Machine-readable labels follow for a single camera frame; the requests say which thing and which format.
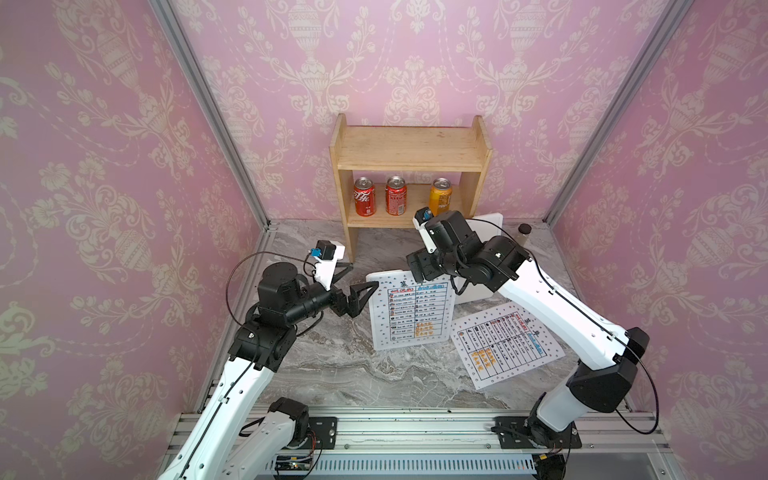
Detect orange soda can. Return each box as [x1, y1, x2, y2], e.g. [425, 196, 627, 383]
[428, 178, 453, 216]

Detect small dark-capped spice bottle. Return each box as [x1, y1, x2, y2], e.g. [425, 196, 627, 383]
[514, 223, 533, 247]

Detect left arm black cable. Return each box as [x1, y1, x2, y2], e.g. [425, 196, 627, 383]
[225, 250, 319, 337]

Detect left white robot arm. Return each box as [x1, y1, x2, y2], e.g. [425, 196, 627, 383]
[161, 262, 379, 479]

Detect small green circuit board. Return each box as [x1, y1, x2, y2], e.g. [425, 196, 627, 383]
[274, 456, 315, 474]

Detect red cola can middle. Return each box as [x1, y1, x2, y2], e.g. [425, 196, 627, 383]
[385, 176, 407, 216]

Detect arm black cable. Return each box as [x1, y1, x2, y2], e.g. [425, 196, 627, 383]
[614, 347, 661, 436]
[225, 250, 319, 337]

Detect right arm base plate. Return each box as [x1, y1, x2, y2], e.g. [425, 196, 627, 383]
[491, 416, 583, 451]

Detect paper menu sheet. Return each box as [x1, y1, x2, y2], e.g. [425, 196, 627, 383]
[451, 302, 565, 390]
[382, 281, 455, 347]

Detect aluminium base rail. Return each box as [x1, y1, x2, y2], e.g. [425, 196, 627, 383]
[157, 383, 685, 480]

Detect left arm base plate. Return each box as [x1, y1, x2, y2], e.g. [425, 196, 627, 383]
[283, 416, 339, 450]

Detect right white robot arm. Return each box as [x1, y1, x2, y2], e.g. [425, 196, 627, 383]
[407, 207, 649, 449]

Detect red cola can left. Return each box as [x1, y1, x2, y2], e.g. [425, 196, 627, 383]
[353, 177, 376, 217]

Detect red cola can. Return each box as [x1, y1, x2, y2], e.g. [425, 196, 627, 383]
[385, 176, 407, 216]
[353, 177, 376, 217]

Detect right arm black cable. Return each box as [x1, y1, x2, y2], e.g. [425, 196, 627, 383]
[614, 347, 661, 436]

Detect wooden two-tier shelf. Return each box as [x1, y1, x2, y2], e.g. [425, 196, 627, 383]
[329, 114, 493, 261]

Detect white rack board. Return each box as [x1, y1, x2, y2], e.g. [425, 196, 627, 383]
[455, 213, 503, 305]
[366, 270, 456, 351]

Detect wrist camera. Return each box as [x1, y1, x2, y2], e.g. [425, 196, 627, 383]
[413, 207, 437, 254]
[310, 240, 345, 291]

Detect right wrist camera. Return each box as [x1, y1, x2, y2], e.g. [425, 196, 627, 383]
[413, 207, 437, 254]

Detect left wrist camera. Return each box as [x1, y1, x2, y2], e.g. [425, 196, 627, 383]
[310, 240, 345, 291]

